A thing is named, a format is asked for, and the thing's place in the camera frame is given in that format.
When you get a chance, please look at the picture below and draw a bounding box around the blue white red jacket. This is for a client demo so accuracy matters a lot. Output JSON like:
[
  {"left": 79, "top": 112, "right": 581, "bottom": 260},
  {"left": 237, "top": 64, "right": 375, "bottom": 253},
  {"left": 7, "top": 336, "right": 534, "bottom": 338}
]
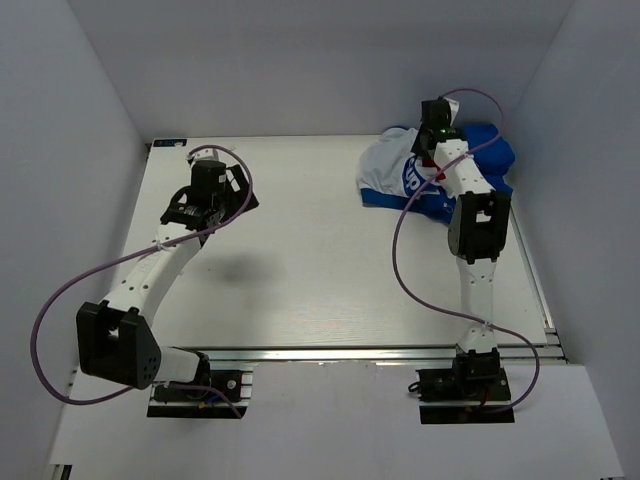
[{"left": 357, "top": 127, "right": 516, "bottom": 224}]

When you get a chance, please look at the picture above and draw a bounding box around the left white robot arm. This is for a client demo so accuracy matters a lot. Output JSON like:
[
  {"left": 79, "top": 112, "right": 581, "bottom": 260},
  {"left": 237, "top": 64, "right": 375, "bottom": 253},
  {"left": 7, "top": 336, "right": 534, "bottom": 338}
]
[{"left": 76, "top": 147, "right": 258, "bottom": 399}]

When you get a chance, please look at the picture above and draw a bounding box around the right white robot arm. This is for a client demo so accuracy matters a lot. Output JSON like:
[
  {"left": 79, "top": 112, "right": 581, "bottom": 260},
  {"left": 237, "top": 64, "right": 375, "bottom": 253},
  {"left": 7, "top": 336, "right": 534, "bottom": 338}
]
[{"left": 412, "top": 96, "right": 511, "bottom": 406}]

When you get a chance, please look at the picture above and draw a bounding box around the left blue corner label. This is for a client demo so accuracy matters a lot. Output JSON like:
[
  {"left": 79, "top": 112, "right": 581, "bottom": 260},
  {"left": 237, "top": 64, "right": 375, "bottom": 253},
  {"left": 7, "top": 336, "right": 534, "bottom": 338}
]
[{"left": 152, "top": 138, "right": 187, "bottom": 148}]

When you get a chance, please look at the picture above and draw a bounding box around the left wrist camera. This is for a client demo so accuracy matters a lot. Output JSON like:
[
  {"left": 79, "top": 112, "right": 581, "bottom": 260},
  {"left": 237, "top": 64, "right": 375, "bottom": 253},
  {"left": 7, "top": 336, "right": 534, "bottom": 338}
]
[{"left": 186, "top": 148, "right": 219, "bottom": 164}]

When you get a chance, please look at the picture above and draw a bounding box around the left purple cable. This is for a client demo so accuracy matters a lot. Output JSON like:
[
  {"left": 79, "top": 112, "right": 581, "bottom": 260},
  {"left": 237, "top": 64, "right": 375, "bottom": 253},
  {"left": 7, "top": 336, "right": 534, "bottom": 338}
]
[{"left": 30, "top": 144, "right": 254, "bottom": 405}]

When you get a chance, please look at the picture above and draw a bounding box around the purple cable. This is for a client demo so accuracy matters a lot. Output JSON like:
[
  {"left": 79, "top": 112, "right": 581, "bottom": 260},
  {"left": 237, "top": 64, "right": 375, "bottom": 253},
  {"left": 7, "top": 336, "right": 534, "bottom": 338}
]
[
  {"left": 30, "top": 144, "right": 254, "bottom": 405},
  {"left": 391, "top": 88, "right": 542, "bottom": 414}
]

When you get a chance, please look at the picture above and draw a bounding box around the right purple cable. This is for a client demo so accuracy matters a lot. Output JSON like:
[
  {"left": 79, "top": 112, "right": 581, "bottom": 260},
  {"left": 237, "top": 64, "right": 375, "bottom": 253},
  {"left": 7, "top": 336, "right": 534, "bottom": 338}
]
[{"left": 391, "top": 88, "right": 542, "bottom": 414}]

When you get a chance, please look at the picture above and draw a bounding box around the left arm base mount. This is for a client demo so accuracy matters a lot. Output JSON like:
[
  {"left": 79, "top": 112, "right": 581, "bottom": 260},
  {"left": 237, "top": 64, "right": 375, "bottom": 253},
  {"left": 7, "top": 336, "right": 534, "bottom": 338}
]
[{"left": 147, "top": 362, "right": 255, "bottom": 420}]

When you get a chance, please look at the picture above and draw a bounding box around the aluminium table right rail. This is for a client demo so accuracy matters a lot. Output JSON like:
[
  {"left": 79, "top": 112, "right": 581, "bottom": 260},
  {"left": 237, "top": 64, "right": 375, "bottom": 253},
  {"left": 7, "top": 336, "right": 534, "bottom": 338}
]
[{"left": 510, "top": 204, "right": 564, "bottom": 351}]

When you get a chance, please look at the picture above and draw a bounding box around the aluminium table rail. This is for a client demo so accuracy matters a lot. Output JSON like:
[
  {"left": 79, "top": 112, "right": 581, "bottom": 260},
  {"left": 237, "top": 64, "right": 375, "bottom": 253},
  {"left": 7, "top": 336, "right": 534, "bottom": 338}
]
[
  {"left": 510, "top": 204, "right": 564, "bottom": 351},
  {"left": 169, "top": 344, "right": 566, "bottom": 364}
]

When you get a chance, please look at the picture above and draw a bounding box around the aluminium table front rail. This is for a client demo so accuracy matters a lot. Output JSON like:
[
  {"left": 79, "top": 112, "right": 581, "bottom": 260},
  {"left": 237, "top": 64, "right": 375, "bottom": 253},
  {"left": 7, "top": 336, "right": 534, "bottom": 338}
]
[{"left": 169, "top": 344, "right": 566, "bottom": 364}]

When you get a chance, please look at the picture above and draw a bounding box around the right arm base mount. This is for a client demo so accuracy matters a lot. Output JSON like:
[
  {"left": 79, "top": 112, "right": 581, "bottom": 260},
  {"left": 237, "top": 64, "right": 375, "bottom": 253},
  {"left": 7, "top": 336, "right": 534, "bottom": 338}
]
[{"left": 407, "top": 368, "right": 515, "bottom": 425}]

